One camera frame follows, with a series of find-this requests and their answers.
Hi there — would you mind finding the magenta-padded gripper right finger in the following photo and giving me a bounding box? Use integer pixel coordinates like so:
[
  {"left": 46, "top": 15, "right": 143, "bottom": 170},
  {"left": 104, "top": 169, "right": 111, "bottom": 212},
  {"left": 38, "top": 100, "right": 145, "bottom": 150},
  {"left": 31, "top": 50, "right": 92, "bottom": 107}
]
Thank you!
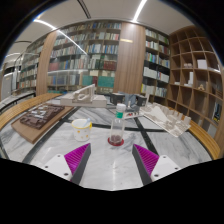
[{"left": 131, "top": 143, "right": 183, "bottom": 187}]

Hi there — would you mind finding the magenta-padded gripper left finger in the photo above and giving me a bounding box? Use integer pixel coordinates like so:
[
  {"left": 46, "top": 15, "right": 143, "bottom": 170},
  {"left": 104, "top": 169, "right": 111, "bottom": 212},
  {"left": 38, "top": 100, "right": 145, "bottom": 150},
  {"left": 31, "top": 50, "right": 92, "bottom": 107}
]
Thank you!
[{"left": 42, "top": 143, "right": 92, "bottom": 186}]

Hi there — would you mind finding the clear bottle with green label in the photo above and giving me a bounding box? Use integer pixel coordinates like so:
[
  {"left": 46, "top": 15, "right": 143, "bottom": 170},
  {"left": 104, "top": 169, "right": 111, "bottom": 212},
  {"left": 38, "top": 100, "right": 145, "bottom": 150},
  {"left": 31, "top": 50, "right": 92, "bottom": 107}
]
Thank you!
[{"left": 109, "top": 103, "right": 127, "bottom": 145}]

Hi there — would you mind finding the white cup with yellow rim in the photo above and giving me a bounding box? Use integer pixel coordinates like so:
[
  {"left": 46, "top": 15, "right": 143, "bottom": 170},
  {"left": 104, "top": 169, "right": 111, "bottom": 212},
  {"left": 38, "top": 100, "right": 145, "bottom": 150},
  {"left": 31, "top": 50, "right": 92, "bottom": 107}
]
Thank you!
[{"left": 70, "top": 118, "right": 93, "bottom": 142}]

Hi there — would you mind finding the large white city model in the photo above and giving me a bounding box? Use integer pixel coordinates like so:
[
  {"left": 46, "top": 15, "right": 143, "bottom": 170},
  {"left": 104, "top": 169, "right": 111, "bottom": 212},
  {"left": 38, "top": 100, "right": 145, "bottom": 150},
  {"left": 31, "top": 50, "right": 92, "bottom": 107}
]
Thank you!
[{"left": 139, "top": 103, "right": 193, "bottom": 138}]

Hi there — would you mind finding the brown model on wooden board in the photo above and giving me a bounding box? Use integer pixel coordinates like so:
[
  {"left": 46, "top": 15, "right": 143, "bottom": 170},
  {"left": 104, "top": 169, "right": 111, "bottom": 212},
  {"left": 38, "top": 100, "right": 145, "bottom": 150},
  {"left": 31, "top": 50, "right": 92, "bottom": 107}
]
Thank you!
[{"left": 10, "top": 103, "right": 75, "bottom": 145}]

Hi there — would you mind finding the pale blue spoon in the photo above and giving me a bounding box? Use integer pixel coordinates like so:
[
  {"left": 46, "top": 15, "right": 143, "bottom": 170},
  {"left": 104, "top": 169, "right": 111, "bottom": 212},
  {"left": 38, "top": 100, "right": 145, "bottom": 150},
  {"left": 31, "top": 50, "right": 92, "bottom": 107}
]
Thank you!
[{"left": 82, "top": 117, "right": 92, "bottom": 128}]

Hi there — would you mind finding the flat round red coaster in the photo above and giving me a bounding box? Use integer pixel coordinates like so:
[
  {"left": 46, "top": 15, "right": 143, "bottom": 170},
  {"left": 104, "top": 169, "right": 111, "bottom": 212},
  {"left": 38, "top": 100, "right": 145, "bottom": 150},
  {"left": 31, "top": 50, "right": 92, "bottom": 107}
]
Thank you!
[{"left": 107, "top": 136, "right": 125, "bottom": 147}]

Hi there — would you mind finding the small white flat model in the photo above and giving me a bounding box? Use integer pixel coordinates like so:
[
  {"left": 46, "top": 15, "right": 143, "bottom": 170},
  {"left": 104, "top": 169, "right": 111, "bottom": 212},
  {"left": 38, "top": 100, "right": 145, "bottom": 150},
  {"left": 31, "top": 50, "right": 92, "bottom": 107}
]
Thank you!
[{"left": 123, "top": 109, "right": 145, "bottom": 120}]

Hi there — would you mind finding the white stepped architectural model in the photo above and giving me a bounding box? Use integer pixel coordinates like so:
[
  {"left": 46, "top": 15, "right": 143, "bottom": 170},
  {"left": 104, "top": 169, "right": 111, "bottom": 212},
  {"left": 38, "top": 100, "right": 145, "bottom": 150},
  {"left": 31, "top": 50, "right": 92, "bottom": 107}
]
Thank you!
[{"left": 59, "top": 83, "right": 108, "bottom": 108}]

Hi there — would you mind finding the wooden cubby shelf unit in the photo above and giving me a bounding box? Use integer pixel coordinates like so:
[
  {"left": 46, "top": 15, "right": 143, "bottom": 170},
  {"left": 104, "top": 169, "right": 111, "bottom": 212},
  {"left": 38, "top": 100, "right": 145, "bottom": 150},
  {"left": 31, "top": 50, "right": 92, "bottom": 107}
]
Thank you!
[{"left": 166, "top": 24, "right": 224, "bottom": 134}]

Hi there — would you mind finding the glass-fronted bookshelf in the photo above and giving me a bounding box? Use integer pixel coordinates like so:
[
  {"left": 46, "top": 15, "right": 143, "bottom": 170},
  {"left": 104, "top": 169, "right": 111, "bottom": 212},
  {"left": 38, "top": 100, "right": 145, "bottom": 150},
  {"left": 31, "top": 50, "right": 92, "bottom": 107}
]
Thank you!
[{"left": 16, "top": 39, "right": 48, "bottom": 98}]

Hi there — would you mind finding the narrow bookshelf with books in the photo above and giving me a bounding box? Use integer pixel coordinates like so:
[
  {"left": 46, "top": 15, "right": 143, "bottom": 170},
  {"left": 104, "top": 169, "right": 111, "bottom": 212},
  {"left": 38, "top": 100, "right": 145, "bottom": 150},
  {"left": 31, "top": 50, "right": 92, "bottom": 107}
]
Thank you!
[{"left": 141, "top": 28, "right": 171, "bottom": 99}]

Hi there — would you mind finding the wide bookshelf with books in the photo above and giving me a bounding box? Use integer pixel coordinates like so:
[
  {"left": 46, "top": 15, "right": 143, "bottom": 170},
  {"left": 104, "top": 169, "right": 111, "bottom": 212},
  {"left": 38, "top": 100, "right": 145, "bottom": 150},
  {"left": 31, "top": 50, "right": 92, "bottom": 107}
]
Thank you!
[{"left": 46, "top": 21, "right": 122, "bottom": 95}]

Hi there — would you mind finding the straight ceiling light strip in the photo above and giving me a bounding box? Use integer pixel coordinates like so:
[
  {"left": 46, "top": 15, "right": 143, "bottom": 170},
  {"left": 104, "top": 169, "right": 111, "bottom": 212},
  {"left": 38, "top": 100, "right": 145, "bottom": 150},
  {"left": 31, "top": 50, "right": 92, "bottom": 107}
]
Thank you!
[{"left": 132, "top": 0, "right": 148, "bottom": 23}]

